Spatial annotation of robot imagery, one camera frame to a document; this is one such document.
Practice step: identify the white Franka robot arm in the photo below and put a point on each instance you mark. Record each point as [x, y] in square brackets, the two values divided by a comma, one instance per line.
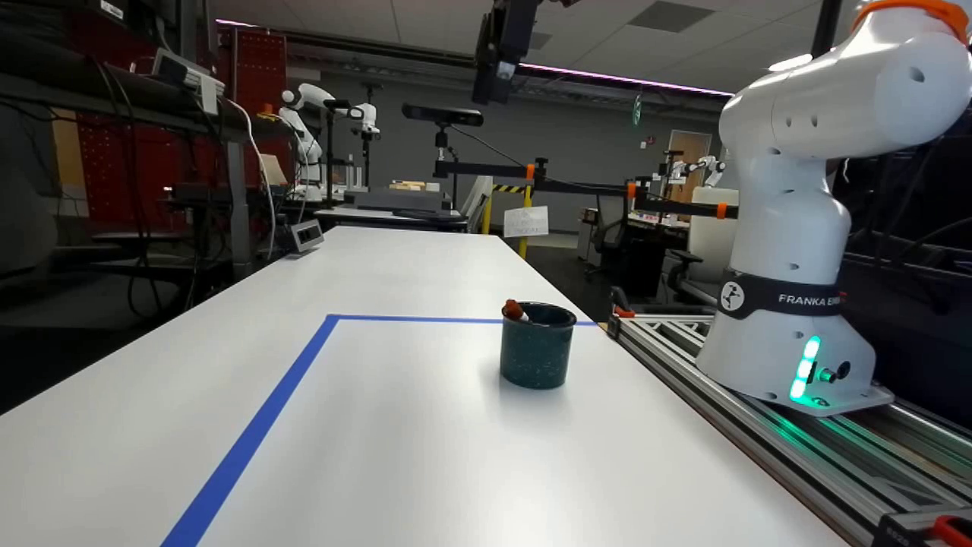
[791, 224]

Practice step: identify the black camera on stand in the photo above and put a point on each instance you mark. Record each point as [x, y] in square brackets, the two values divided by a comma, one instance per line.
[441, 114]

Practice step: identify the blue tape line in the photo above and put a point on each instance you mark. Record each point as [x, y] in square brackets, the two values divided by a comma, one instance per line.
[253, 437]

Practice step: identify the red marker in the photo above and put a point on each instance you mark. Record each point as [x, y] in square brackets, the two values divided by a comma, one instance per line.
[514, 307]

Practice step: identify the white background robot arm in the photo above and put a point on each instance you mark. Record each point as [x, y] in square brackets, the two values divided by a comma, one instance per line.
[305, 146]

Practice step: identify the white paper sign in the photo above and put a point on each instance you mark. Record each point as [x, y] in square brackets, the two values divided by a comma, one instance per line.
[526, 221]

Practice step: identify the aluminium rail base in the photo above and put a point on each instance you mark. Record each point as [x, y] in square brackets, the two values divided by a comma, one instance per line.
[808, 458]

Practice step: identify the white box on shelf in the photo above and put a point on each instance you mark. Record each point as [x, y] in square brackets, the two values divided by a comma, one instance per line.
[185, 77]

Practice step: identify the small grey display device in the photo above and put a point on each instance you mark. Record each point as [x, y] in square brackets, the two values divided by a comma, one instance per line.
[305, 235]

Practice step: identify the red cabinet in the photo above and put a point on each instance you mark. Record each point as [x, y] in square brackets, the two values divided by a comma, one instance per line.
[259, 72]

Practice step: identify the red and black clamp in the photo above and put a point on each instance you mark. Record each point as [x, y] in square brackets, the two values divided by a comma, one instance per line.
[932, 530]

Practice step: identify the dark green mug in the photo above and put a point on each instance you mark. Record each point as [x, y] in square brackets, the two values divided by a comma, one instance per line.
[537, 355]

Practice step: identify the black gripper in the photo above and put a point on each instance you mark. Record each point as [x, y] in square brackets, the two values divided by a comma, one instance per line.
[517, 33]

